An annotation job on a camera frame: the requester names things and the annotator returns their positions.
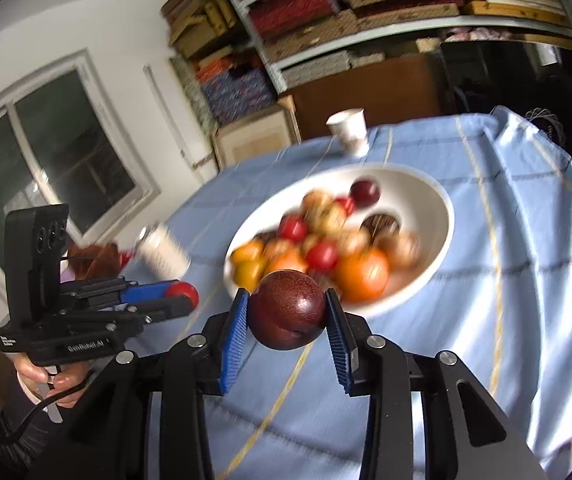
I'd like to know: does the brown wooden cabinet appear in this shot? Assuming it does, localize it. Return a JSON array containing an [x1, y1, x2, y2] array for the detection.
[[286, 52, 447, 138]]

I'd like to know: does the person's left hand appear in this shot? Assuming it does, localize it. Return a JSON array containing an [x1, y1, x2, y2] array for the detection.
[[16, 357, 93, 408]]

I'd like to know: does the white oval plate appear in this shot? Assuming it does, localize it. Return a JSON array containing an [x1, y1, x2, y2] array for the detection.
[[223, 165, 455, 318]]

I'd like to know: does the dark window with white frame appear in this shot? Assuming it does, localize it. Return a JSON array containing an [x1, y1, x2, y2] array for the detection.
[[0, 50, 162, 281]]

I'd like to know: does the stack of patterned flat boxes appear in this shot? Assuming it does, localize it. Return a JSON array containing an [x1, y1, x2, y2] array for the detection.
[[221, 0, 572, 83]]

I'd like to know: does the cream beverage can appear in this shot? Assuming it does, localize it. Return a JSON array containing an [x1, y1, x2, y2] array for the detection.
[[133, 224, 192, 278]]

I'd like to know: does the white moulding strip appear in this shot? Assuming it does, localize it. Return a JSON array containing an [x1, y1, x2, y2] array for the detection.
[[143, 62, 202, 168]]

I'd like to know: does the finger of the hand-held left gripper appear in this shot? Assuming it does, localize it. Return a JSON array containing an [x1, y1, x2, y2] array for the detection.
[[66, 295, 193, 325], [61, 276, 178, 306]]

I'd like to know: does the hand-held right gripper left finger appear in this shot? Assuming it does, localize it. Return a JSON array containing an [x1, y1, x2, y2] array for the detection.
[[41, 287, 252, 480]]

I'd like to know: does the wooden framed panel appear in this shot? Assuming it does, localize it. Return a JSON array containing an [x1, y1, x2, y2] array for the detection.
[[211, 95, 302, 171]]

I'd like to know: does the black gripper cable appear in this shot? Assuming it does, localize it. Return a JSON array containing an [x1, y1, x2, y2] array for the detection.
[[11, 380, 87, 443]]

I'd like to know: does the marble patterned slab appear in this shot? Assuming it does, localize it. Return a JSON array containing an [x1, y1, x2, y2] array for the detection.
[[168, 55, 217, 131]]

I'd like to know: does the white paper cup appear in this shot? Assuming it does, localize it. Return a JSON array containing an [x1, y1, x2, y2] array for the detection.
[[326, 108, 371, 157]]

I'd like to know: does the dark red plum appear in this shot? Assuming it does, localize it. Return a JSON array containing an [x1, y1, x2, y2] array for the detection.
[[350, 179, 382, 208], [248, 270, 327, 351]]

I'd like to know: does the stack of blue patterned boxes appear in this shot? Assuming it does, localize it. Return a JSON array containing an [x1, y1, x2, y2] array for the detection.
[[198, 57, 277, 123]]

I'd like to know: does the white metal shelf rack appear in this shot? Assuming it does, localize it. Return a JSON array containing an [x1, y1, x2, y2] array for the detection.
[[211, 0, 572, 95]]

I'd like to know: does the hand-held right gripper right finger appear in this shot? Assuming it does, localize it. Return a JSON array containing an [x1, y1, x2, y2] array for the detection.
[[325, 287, 537, 480]]

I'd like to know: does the brown peach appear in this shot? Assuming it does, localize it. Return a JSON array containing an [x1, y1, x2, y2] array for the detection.
[[301, 190, 337, 216]]

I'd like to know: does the pale ribbed tangerine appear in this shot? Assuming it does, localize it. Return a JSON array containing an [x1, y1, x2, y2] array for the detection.
[[316, 205, 349, 236]]

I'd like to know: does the blue checkered tablecloth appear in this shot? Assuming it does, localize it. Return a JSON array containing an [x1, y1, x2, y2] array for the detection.
[[116, 105, 572, 480]]

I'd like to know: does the stack of tan cardboard boxes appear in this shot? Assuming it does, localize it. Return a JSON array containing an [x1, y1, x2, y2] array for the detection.
[[161, 0, 239, 58]]

